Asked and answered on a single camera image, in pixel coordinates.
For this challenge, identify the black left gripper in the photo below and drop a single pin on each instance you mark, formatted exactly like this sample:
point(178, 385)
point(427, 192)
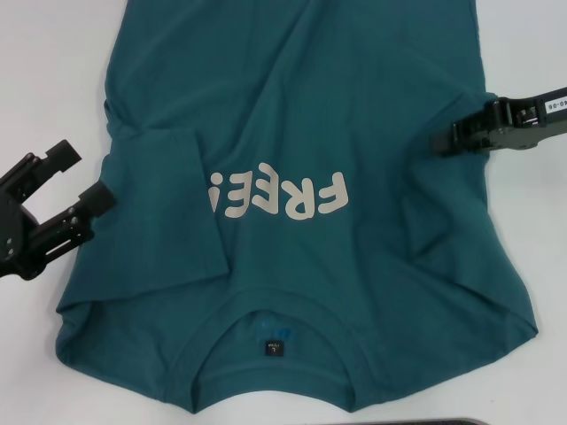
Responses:
point(15, 239)

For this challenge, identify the teal t-shirt with FREE print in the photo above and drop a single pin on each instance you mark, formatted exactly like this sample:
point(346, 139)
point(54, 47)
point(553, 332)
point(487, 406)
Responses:
point(288, 88)

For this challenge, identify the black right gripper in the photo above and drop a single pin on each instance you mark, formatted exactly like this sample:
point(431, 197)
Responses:
point(536, 119)

